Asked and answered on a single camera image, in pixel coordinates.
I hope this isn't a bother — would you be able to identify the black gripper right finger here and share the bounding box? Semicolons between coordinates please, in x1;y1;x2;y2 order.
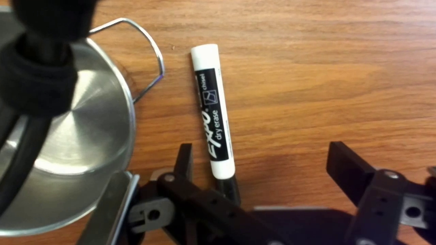
326;142;436;245

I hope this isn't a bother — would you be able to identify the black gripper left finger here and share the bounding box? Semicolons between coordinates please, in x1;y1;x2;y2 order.
128;143;290;245

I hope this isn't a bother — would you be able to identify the black white Expo marker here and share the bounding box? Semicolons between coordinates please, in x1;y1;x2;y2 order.
190;42;237;180

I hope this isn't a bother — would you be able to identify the stainless steel pot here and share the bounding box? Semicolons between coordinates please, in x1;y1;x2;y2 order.
0;18;165;237

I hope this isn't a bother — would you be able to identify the black cable with wrap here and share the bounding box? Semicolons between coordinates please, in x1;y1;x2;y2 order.
0;0;100;215

